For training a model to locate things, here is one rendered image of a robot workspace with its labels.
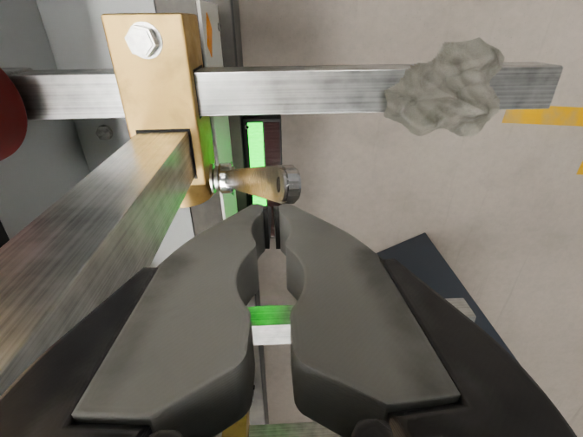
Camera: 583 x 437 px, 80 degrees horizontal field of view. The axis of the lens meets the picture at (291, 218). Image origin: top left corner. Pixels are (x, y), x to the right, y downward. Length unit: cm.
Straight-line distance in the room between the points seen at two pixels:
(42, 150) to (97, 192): 34
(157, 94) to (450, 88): 20
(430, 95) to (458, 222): 122
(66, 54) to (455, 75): 46
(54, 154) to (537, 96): 51
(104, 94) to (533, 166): 139
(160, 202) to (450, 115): 21
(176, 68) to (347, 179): 103
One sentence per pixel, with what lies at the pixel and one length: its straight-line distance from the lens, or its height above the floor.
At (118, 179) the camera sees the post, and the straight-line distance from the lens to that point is 19.
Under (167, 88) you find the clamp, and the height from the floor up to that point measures 87.
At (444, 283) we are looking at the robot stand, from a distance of 123.
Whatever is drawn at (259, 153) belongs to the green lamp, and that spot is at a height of 70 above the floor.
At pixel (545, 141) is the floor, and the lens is 149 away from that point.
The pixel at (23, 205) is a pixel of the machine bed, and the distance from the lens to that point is 49.
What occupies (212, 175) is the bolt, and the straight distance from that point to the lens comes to 30.
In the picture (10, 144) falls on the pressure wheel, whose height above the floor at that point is 89.
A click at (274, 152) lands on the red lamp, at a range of 44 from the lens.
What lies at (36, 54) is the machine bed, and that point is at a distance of 55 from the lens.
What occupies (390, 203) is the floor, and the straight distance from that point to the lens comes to 133.
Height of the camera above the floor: 112
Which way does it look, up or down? 60 degrees down
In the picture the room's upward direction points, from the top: 175 degrees clockwise
